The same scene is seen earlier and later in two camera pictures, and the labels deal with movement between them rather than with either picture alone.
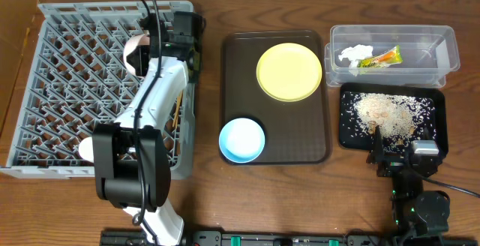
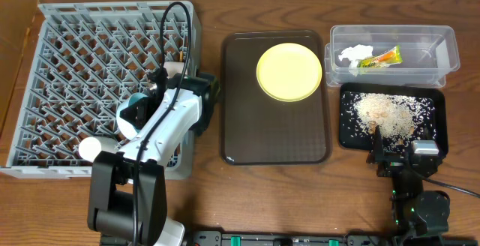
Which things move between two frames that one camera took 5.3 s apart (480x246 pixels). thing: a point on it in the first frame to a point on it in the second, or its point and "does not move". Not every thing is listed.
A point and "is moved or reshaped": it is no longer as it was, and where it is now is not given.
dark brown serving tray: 297,132 does not move
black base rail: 137,238 does not move
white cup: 85,148 does not move
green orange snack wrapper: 391,56 does not move
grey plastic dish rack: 75,79 does not move
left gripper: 142,59 to 139,112
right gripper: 392,163 does not move
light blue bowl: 241,140 is moved or reshaped
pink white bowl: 135,42 is moved or reshaped
